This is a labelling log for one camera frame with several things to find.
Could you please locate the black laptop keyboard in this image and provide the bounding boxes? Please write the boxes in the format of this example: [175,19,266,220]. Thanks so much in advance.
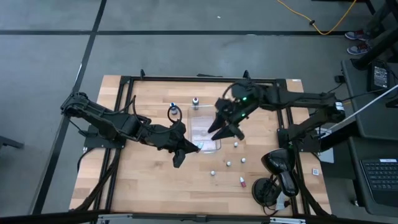
[357,157,398,208]

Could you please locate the white rod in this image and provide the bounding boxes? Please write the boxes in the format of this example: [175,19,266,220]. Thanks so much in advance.
[328,83,398,133]

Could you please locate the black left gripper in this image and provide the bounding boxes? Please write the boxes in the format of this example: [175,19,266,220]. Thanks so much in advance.
[144,123,201,169]

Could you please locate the yellow extension cable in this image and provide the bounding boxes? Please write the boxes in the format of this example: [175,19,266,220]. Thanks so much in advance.
[275,0,358,36]

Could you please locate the grey chair leg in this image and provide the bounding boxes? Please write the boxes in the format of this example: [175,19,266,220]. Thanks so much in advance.
[0,136,25,150]

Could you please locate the black aluminium table frame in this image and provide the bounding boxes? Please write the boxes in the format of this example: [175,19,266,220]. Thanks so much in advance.
[70,68,332,218]

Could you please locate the black power adapter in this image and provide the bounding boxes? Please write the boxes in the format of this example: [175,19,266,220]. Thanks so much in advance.
[368,60,392,93]

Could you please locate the clear plastic container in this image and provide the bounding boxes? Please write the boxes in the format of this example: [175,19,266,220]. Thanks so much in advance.
[187,103,223,154]

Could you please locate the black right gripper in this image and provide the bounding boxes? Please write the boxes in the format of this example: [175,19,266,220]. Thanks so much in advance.
[207,95,259,141]

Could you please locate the black crossbar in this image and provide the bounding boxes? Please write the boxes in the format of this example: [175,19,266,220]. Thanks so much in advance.
[0,210,398,224]

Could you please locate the dark grey side table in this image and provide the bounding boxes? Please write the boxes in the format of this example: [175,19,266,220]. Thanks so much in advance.
[341,58,398,142]

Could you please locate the person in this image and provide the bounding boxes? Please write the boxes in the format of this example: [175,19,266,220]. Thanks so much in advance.
[344,27,374,56]

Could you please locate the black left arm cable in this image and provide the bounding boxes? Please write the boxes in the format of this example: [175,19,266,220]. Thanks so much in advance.
[132,95,185,125]

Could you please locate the black desk lamp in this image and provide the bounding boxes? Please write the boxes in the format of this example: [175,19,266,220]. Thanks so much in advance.
[251,147,300,208]

